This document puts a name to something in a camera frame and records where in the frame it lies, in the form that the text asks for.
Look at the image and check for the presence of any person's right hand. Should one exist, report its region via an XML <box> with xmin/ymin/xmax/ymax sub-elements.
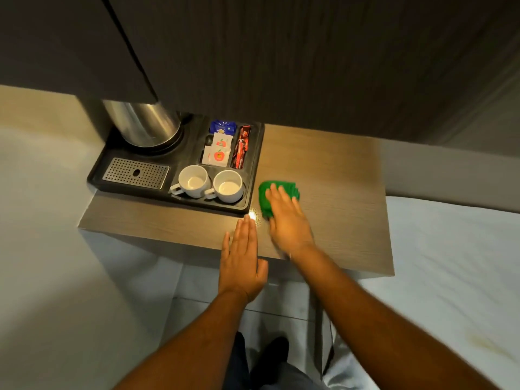
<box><xmin>264</xmin><ymin>183</ymin><xmax>316</xmax><ymax>261</ymax></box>

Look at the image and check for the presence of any white bed sheet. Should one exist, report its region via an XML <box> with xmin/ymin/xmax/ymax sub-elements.
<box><xmin>321</xmin><ymin>195</ymin><xmax>520</xmax><ymax>390</ymax></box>

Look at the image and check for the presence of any wooden table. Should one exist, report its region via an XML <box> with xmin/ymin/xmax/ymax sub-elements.
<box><xmin>77</xmin><ymin>123</ymin><xmax>395</xmax><ymax>277</ymax></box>

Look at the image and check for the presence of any black kettle tray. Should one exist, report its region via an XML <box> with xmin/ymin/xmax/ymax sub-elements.
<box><xmin>87</xmin><ymin>112</ymin><xmax>265</xmax><ymax>215</ymax></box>

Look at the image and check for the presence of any person's left forearm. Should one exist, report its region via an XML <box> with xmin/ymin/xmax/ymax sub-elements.
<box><xmin>114</xmin><ymin>290</ymin><xmax>249</xmax><ymax>390</ymax></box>

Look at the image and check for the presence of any stainless steel kettle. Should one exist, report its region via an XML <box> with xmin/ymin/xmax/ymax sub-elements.
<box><xmin>101</xmin><ymin>99</ymin><xmax>184</xmax><ymax>149</ymax></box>

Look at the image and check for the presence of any person's black shoe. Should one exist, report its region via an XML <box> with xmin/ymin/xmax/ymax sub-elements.
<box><xmin>257</xmin><ymin>336</ymin><xmax>290</xmax><ymax>378</ymax></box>

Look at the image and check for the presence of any green cloth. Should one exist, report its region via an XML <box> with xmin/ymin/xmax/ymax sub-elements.
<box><xmin>258</xmin><ymin>180</ymin><xmax>301</xmax><ymax>219</ymax></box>

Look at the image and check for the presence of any red stick sachet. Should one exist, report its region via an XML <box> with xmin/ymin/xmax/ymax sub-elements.
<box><xmin>231</xmin><ymin>125</ymin><xmax>252</xmax><ymax>170</ymax></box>

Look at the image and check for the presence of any person's right forearm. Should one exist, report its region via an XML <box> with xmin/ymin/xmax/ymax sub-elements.
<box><xmin>289</xmin><ymin>244</ymin><xmax>501</xmax><ymax>390</ymax></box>

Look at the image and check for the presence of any blue sachet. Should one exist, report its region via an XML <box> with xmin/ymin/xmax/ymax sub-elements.
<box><xmin>209</xmin><ymin>119</ymin><xmax>238</xmax><ymax>137</ymax></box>

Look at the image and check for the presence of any person's left hand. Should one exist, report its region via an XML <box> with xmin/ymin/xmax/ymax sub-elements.
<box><xmin>218</xmin><ymin>214</ymin><xmax>269</xmax><ymax>306</ymax></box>

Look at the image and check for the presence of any white ceramic cup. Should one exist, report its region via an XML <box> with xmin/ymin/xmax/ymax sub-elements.
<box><xmin>203</xmin><ymin>170</ymin><xmax>246</xmax><ymax>204</ymax></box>
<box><xmin>168</xmin><ymin>164</ymin><xmax>213</xmax><ymax>199</ymax></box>

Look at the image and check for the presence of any person's grey trouser leg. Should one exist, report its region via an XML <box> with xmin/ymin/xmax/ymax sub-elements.
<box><xmin>222</xmin><ymin>331</ymin><xmax>326</xmax><ymax>390</ymax></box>

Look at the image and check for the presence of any metal drip grate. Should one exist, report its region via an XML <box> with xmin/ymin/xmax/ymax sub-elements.
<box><xmin>102</xmin><ymin>157</ymin><xmax>171</xmax><ymax>191</ymax></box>

